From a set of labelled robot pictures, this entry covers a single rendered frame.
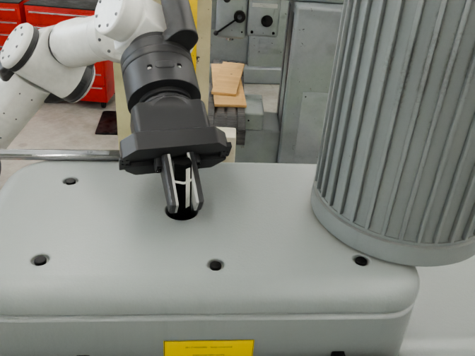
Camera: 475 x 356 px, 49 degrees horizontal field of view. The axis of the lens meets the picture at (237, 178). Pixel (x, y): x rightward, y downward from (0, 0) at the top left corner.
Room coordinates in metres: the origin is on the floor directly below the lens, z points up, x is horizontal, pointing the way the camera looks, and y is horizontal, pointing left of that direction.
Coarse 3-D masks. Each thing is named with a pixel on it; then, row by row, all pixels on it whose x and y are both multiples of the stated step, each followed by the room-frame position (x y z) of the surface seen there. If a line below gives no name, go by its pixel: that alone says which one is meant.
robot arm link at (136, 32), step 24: (120, 0) 0.62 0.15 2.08; (144, 0) 0.64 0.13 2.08; (168, 0) 0.64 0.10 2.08; (96, 24) 0.63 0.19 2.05; (120, 24) 0.61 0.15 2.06; (144, 24) 0.62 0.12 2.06; (168, 24) 0.61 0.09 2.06; (192, 24) 0.61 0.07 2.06; (120, 48) 0.63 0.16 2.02; (144, 48) 0.58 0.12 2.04; (168, 48) 0.59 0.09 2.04
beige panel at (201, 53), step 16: (192, 0) 2.18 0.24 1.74; (208, 0) 2.20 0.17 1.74; (208, 16) 2.20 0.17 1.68; (208, 32) 2.20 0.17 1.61; (208, 48) 2.20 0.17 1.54; (208, 64) 2.20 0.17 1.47; (208, 80) 2.20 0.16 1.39; (208, 96) 2.20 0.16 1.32; (128, 112) 2.16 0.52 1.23; (128, 128) 2.16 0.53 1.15
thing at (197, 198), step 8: (192, 152) 0.50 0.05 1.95; (192, 160) 0.49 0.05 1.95; (200, 160) 0.50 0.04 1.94; (192, 168) 0.48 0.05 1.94; (192, 176) 0.48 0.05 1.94; (192, 184) 0.47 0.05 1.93; (200, 184) 0.47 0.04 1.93; (192, 192) 0.47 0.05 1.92; (200, 192) 0.46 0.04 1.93; (192, 200) 0.47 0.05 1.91; (200, 200) 0.46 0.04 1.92; (200, 208) 0.46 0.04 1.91
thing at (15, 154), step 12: (0, 156) 0.56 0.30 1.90; (12, 156) 0.56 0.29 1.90; (24, 156) 0.56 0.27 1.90; (36, 156) 0.56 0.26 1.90; (48, 156) 0.57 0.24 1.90; (60, 156) 0.57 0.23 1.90; (72, 156) 0.57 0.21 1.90; (84, 156) 0.57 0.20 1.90; (96, 156) 0.57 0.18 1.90; (108, 156) 0.58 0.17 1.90
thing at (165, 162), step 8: (160, 160) 0.49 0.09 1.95; (168, 160) 0.48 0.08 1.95; (160, 168) 0.48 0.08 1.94; (168, 168) 0.48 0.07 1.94; (168, 176) 0.47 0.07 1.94; (168, 184) 0.46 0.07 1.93; (168, 192) 0.46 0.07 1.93; (176, 192) 0.46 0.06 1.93; (168, 200) 0.45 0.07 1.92; (176, 200) 0.45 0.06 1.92; (168, 208) 0.45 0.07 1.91; (176, 208) 0.45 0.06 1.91
